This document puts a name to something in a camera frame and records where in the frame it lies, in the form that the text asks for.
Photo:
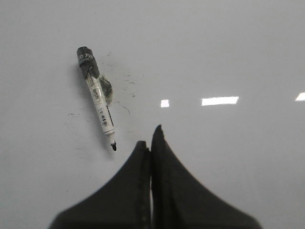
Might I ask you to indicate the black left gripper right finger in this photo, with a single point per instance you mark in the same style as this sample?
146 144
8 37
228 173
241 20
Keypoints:
180 201

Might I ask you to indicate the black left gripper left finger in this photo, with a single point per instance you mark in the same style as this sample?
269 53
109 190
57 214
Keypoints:
122 203

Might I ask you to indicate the white whiteboard marker black cap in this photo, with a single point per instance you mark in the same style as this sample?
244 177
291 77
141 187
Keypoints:
100 90

